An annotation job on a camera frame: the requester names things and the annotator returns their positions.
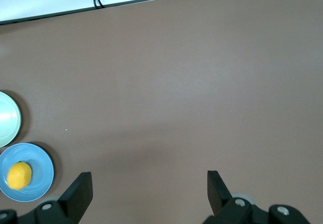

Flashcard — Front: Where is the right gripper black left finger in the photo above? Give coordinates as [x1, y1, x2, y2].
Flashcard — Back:
[19, 172, 93, 224]

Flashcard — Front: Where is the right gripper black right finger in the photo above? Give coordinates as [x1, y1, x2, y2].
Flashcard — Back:
[201, 170, 256, 224]

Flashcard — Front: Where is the yellow lemon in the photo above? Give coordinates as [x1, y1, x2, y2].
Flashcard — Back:
[7, 160, 33, 191]

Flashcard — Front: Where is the blue round plate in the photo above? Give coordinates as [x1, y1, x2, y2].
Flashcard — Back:
[0, 142, 55, 202]

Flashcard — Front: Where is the light green round plate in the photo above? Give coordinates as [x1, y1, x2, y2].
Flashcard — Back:
[0, 90, 22, 148]

